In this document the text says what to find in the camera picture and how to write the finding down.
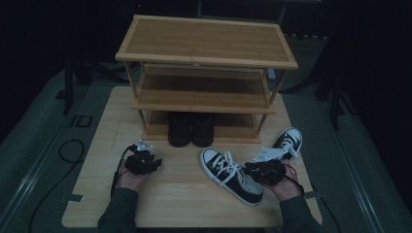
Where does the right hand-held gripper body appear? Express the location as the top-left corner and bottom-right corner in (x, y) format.
(242, 146), (291, 186)

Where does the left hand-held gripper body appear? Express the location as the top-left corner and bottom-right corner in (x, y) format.
(124, 139), (163, 177)

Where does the black white canvas sneaker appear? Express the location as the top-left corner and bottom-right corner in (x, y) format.
(272, 126), (304, 160)
(199, 147), (264, 208)

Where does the wooden three-tier shoe rack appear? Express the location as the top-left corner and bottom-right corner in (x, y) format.
(115, 14), (299, 145)

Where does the person's left hand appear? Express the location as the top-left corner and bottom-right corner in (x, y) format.
(116, 168), (153, 194)

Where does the person's right hand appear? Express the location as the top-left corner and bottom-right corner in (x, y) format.
(270, 159), (303, 202)

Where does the grey tape strip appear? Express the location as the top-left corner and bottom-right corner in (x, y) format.
(303, 190), (324, 200)
(67, 193), (85, 204)

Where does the dark metal stand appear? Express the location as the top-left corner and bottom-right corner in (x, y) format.
(55, 56), (129, 117)
(280, 38), (358, 131)

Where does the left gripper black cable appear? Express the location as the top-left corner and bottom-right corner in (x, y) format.
(110, 145), (135, 199)

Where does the black floor cable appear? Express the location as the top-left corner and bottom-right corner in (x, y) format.
(28, 139), (86, 233)

